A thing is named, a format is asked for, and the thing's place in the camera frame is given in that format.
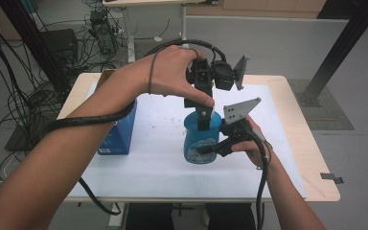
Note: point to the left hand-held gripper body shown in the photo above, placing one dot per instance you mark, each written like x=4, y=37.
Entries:
x=223, y=75

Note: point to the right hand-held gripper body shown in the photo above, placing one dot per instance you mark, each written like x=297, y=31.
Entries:
x=236, y=111

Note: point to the blue plastic bottle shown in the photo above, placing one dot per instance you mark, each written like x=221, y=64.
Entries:
x=191, y=131

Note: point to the blue cardboard box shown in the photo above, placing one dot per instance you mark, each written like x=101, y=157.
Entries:
x=121, y=137

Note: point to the person's right hand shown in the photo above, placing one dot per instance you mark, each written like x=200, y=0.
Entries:
x=255, y=153

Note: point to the person's left hand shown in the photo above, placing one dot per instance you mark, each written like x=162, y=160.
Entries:
x=172, y=73

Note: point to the white table mat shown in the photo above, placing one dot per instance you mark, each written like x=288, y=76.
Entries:
x=159, y=172

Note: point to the thin wrist band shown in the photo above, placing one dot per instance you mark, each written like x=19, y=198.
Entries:
x=150, y=76

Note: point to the wooden cabinet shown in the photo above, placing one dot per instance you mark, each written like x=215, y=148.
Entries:
x=252, y=8

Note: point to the white power adapter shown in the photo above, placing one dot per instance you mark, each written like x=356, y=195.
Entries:
x=158, y=39

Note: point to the person's dark trousers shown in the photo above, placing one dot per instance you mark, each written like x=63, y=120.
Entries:
x=150, y=218

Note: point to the white-legged desk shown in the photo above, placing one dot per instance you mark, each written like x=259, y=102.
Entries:
x=129, y=32

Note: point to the dark tape strip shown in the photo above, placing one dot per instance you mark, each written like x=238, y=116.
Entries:
x=327, y=176

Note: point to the white table leg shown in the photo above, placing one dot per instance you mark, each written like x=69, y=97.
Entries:
x=118, y=220

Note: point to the computer tower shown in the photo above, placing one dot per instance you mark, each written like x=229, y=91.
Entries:
x=103, y=32

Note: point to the black equipment box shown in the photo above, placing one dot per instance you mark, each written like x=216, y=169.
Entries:
x=59, y=44

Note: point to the dark floor plate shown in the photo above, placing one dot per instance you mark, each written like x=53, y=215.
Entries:
x=19, y=140

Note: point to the black metal post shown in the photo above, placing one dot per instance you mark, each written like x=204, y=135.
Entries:
x=341, y=48
x=28, y=35

